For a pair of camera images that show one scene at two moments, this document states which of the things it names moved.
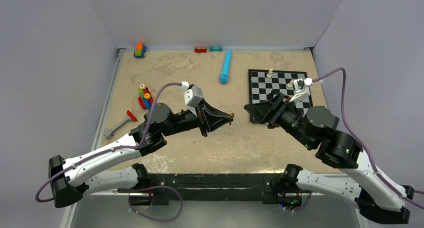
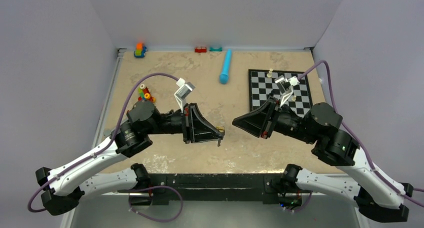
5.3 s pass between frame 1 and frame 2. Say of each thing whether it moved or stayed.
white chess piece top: stayed
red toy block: stayed
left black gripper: moved
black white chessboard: stayed
